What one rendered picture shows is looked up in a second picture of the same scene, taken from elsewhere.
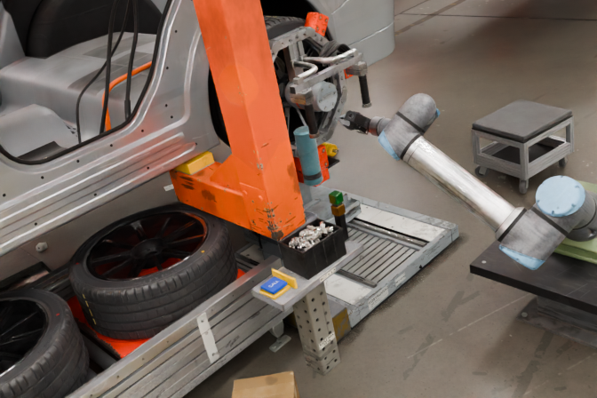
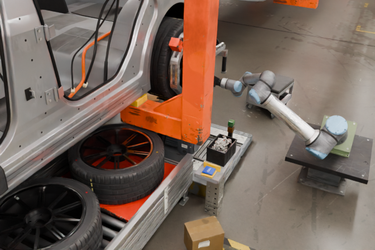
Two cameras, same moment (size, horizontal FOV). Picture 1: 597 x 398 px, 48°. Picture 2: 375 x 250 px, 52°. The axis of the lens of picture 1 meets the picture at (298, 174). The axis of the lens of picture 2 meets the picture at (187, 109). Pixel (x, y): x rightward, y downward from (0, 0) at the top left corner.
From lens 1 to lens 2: 1.19 m
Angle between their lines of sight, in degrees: 22
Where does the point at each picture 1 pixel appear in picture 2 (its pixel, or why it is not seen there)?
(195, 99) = (145, 63)
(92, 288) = (99, 175)
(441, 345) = (268, 196)
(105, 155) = (105, 95)
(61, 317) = (90, 194)
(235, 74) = (203, 56)
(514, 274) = (308, 160)
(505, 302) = (288, 174)
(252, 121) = (205, 81)
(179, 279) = (151, 168)
